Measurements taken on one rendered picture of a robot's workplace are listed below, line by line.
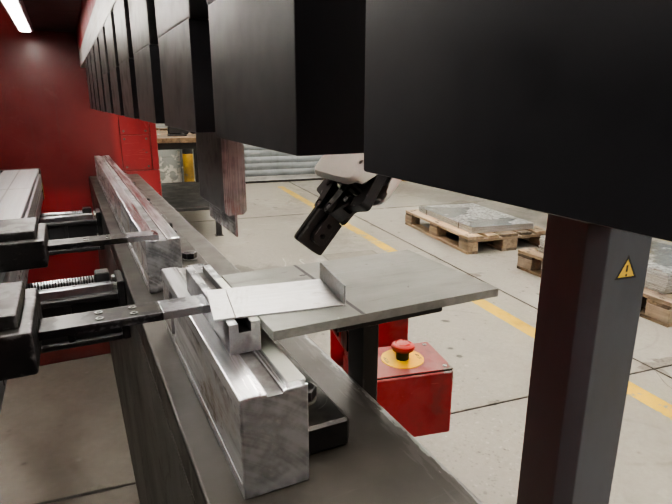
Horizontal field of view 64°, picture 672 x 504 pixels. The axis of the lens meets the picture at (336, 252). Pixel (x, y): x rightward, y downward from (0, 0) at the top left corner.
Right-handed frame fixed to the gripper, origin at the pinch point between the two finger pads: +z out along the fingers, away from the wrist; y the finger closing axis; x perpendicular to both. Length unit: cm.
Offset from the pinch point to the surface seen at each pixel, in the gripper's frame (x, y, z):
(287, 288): 1.9, -1.6, 6.8
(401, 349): 34.1, -17.4, 5.3
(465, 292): 14.9, 7.5, -3.9
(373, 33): -20.2, 35.1, -2.8
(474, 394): 160, -107, 5
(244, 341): -2.1, 5.1, 12.8
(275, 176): 261, -736, -92
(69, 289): -6, -58, 33
